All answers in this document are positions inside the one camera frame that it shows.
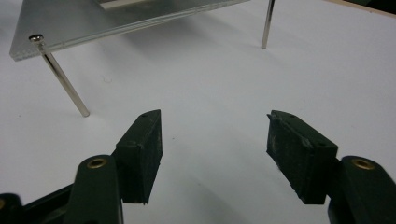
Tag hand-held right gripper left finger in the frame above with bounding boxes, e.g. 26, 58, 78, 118
64, 109, 163, 224

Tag white table sheet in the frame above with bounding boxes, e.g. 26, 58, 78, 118
0, 0, 396, 224

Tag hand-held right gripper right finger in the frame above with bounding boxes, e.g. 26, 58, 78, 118
266, 109, 396, 224

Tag clear acrylic stand with metal legs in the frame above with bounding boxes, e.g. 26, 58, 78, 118
8, 0, 276, 119

